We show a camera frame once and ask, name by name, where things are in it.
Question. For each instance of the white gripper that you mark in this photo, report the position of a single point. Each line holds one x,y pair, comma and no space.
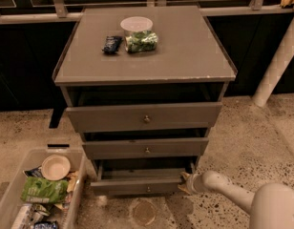
194,183

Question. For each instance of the grey bottom drawer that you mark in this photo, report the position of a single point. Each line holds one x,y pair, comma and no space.
142,176

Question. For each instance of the grey drawer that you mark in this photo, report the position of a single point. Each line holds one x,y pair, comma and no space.
140,148
142,176
144,117

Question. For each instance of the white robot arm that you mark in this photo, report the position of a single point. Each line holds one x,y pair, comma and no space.
270,207

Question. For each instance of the grey middle drawer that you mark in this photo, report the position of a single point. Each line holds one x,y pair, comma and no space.
140,148

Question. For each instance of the grey top drawer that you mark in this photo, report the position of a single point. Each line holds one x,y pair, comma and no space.
144,117

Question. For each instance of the grey drawer cabinet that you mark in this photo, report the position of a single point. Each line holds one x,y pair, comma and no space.
189,65

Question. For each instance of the round metal floor drain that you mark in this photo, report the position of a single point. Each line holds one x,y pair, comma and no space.
143,212

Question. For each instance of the white paper bowl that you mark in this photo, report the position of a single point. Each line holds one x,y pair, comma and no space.
55,167

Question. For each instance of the green chip bag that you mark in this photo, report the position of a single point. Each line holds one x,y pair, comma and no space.
41,190

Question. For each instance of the blue white snack bag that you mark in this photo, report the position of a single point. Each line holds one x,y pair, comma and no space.
34,172

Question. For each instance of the clear jar white lid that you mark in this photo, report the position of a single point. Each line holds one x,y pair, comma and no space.
139,34

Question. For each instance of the dark blue snack packet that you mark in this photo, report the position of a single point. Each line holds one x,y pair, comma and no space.
112,44

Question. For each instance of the white wrapped package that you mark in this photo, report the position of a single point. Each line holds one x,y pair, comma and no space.
28,215

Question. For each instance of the white slanted pillar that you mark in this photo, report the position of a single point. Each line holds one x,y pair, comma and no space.
276,68

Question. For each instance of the clear plastic storage bin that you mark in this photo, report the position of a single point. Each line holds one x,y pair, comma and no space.
11,202

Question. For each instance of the yellow object on ledge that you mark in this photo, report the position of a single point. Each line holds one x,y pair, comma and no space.
287,3

